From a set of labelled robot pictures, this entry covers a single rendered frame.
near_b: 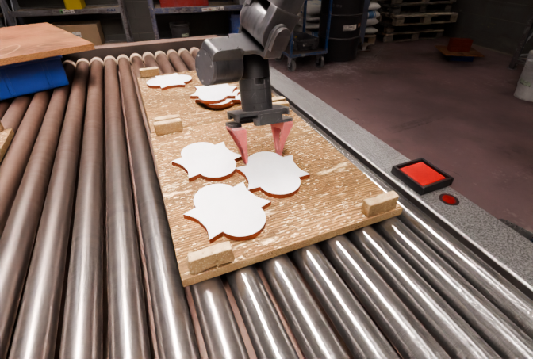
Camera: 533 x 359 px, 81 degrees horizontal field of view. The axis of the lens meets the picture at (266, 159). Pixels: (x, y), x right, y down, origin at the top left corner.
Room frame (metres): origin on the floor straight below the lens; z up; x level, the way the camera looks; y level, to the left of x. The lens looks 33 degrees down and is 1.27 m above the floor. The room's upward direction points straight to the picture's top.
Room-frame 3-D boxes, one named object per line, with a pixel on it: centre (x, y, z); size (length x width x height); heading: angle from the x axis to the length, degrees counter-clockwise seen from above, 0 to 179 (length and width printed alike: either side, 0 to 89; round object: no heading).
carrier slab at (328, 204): (0.50, 0.02, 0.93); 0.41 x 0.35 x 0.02; 22
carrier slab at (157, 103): (0.88, 0.18, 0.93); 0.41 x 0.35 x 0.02; 23
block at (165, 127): (0.63, 0.22, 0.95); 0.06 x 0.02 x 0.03; 112
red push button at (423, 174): (0.48, -0.29, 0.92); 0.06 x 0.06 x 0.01; 24
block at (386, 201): (0.37, -0.18, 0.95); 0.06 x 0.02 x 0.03; 112
